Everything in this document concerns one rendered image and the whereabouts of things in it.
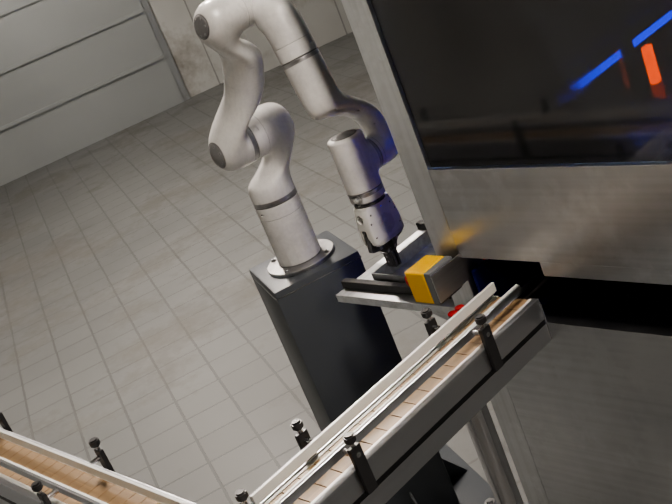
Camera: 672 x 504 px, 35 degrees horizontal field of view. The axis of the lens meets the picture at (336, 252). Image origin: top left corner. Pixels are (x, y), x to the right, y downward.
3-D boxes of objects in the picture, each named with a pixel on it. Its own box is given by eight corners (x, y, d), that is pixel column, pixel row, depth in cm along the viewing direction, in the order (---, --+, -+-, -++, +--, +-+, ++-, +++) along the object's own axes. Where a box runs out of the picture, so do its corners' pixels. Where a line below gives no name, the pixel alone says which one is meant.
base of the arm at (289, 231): (260, 266, 295) (234, 207, 288) (321, 236, 298) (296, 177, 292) (280, 285, 277) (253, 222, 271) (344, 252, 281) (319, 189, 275)
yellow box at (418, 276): (463, 286, 214) (451, 255, 211) (441, 305, 210) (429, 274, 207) (435, 284, 219) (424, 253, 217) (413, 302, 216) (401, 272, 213)
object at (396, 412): (497, 331, 217) (473, 264, 211) (559, 339, 205) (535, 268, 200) (258, 554, 179) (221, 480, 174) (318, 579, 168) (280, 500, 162)
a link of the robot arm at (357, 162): (369, 176, 249) (340, 194, 245) (349, 124, 244) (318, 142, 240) (391, 177, 242) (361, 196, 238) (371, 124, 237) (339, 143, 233)
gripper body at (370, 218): (364, 206, 238) (381, 249, 242) (393, 184, 244) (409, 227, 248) (341, 206, 244) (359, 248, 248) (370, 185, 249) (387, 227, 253)
